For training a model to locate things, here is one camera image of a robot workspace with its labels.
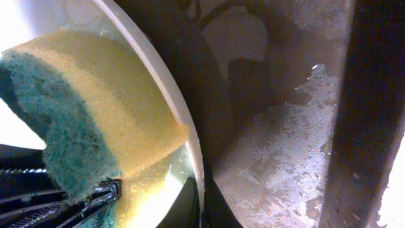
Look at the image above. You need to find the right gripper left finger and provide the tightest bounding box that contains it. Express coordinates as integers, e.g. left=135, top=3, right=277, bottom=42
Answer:
left=156, top=177, right=200, bottom=228

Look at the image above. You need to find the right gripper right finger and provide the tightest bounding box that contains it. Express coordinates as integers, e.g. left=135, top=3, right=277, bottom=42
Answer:
left=202, top=179, right=243, bottom=228

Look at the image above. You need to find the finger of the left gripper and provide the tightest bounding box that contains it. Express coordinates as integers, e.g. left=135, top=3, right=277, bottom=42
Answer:
left=1, top=144, right=122, bottom=227

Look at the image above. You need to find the white plate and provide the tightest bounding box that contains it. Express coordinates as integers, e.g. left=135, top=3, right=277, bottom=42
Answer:
left=1, top=1, right=204, bottom=227

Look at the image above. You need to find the green and yellow sponge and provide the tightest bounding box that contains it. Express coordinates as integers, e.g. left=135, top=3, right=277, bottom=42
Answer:
left=1, top=30, right=190, bottom=227

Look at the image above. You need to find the brown rectangular serving tray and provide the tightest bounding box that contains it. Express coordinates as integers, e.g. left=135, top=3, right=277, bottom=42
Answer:
left=118, top=0, right=404, bottom=227

